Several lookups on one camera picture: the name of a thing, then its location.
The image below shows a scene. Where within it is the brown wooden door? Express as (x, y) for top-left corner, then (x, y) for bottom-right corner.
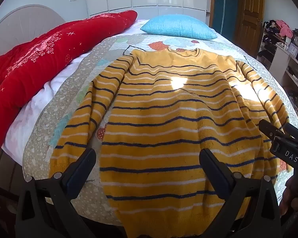
(235, 0), (265, 55)

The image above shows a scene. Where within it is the teal wall panel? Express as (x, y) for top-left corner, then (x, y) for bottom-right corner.
(212, 0), (239, 42)

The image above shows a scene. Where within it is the round padded headboard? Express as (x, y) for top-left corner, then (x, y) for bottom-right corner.
(0, 4), (66, 62)

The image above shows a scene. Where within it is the white shelf cabinet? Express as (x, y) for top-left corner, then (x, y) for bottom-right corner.
(271, 46), (298, 119)

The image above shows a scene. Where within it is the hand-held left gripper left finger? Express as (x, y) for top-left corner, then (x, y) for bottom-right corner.
(15, 147), (97, 238)

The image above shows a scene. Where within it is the blue knitted pillow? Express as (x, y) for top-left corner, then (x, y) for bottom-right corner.
(140, 14), (218, 40)

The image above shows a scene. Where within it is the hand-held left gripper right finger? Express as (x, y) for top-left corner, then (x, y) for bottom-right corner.
(199, 148), (282, 238)

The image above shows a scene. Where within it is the pink cloth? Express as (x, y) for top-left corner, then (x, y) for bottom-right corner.
(276, 19), (292, 37)

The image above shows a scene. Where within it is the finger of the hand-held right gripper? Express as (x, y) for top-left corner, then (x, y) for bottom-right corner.
(284, 123), (298, 146)
(258, 119), (284, 140)

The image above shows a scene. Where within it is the quilted patterned bedspread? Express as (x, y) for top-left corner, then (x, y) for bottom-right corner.
(22, 33), (298, 226)

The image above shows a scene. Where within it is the person's right hand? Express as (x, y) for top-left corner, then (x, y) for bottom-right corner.
(279, 175), (298, 219)

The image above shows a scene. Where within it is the cluttered shoe rack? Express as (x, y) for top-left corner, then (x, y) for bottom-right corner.
(257, 20), (293, 65)

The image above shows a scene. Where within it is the red embroidered quilt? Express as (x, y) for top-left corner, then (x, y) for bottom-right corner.
(0, 10), (138, 152)

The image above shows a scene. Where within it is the yellow striped sweater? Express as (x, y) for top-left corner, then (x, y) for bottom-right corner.
(49, 48), (292, 236)

